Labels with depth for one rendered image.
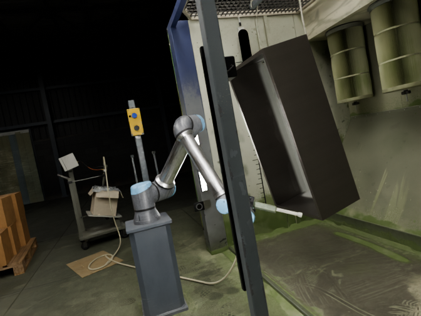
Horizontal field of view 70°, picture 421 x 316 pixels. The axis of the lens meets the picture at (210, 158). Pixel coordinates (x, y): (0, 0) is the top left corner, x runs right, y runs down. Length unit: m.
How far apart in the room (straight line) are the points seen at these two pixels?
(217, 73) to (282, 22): 2.62
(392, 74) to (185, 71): 1.77
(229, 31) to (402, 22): 1.47
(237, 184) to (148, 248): 1.27
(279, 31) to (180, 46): 1.08
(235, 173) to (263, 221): 2.30
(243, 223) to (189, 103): 2.08
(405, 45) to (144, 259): 2.50
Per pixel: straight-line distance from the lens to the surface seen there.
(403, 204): 2.89
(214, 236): 3.07
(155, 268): 2.18
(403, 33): 2.92
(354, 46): 3.32
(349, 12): 3.12
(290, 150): 2.73
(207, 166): 1.74
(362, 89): 3.28
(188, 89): 2.96
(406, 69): 2.88
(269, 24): 3.46
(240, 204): 0.98
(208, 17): 1.02
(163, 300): 2.28
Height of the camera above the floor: 1.14
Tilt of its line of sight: 4 degrees down
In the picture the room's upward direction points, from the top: 10 degrees counter-clockwise
